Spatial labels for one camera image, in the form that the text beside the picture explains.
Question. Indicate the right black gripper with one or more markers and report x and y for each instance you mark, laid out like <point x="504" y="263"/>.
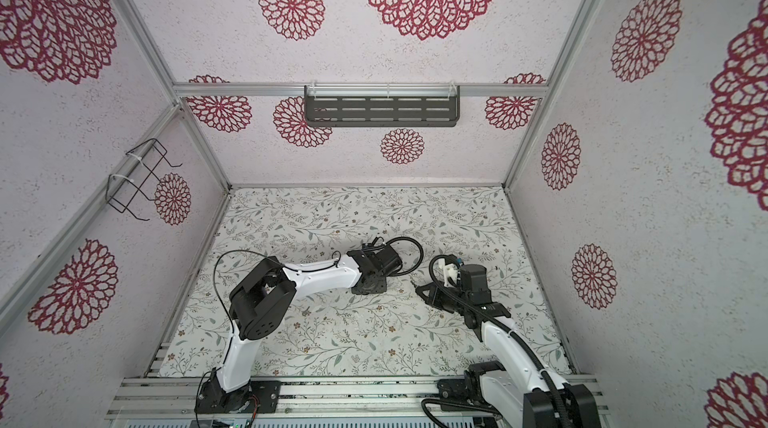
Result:
<point x="435" y="296"/>

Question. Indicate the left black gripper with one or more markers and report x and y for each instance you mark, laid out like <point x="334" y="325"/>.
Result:
<point x="381" y="287"/>

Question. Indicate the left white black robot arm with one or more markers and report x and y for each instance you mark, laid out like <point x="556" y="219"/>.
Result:
<point x="259" y="303"/>

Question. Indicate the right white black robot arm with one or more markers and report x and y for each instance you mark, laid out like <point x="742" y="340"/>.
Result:
<point x="516" y="386"/>

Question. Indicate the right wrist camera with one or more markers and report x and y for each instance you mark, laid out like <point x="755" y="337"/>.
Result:
<point x="449" y="267"/>

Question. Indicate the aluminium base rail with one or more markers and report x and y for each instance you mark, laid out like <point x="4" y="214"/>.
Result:
<point x="174" y="398"/>

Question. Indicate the dark metal wall shelf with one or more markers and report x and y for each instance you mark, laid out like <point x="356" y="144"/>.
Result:
<point x="386" y="108"/>

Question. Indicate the black wire wall basket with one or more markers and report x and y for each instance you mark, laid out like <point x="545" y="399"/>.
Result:
<point x="124" y="186"/>

